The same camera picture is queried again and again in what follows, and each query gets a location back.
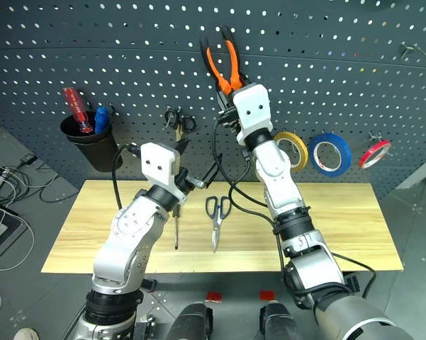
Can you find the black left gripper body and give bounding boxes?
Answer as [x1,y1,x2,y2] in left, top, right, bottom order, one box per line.
[172,152,207,196]

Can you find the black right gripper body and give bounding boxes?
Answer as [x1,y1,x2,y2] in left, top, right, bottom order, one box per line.
[216,107,243,135]

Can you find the orange and black pliers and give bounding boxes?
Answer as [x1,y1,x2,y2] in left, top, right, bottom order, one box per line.
[198,25,246,97]

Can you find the black scissors on pegboard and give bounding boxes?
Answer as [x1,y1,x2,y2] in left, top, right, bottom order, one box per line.
[164,105,182,129]

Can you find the yellow tape roll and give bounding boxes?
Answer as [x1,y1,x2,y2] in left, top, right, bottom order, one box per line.
[271,131,310,173]

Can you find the blue tape roll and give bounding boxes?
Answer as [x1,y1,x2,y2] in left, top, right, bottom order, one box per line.
[308,132,352,179]

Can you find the dark grey perforated pegboard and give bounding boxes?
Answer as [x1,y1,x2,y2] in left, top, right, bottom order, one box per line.
[0,0,426,200]

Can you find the red tape roll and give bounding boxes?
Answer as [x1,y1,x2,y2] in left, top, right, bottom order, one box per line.
[357,139,393,170]

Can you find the long metal pegboard hook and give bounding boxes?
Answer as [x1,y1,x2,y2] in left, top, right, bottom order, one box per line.
[399,41,426,67]

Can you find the black plastic cup holder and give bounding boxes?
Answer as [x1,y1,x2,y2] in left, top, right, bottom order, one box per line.
[59,110,123,174]

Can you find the grey flat box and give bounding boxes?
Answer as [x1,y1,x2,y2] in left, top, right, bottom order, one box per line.
[0,204,28,259]

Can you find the light coloured shoe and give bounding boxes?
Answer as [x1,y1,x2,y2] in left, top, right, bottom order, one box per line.
[13,327,40,340]

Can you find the black ring tool holder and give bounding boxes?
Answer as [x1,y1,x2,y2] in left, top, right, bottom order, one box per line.
[180,114,197,132]

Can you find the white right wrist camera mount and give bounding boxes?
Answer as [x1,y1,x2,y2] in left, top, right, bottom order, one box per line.
[232,83,274,145]

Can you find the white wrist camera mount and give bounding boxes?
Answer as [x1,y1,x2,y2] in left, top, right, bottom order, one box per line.
[140,141,187,205]
[232,83,274,145]

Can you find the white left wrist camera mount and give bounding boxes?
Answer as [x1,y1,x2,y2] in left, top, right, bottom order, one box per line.
[140,141,187,205]

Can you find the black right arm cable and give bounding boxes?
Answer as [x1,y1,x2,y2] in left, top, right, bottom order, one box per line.
[211,118,378,300]

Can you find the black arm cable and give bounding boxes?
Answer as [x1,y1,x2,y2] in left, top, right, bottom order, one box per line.
[111,142,143,211]
[211,118,378,300]

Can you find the grey handled scissors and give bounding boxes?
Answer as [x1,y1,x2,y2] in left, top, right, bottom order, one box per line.
[205,195,231,254]

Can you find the black handled screwdriver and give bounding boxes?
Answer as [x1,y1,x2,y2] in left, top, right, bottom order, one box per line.
[172,204,182,251]

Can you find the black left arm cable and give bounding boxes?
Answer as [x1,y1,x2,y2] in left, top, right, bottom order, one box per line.
[111,142,143,211]

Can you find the blue handled tool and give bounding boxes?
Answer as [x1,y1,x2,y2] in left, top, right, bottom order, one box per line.
[94,105,110,135]

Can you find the red handled screwdriver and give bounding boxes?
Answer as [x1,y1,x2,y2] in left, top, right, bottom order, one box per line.
[62,86,94,135]

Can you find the white floor cable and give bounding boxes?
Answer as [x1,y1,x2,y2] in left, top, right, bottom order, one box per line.
[0,162,81,272]

